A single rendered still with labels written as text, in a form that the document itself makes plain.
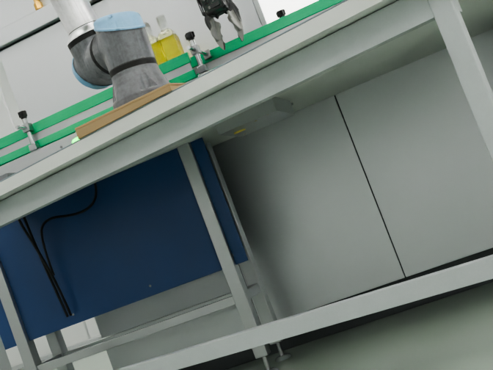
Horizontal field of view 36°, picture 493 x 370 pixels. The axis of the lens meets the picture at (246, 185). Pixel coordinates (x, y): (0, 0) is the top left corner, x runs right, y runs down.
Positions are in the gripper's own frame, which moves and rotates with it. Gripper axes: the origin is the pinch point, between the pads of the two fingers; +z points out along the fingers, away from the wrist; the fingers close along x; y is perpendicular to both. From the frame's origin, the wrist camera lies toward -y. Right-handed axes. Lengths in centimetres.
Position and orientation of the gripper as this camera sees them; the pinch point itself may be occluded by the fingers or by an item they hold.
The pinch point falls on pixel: (232, 41)
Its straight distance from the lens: 223.5
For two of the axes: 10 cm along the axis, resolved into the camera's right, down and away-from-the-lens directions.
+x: 8.9, -3.7, -2.8
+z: 3.8, 9.3, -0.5
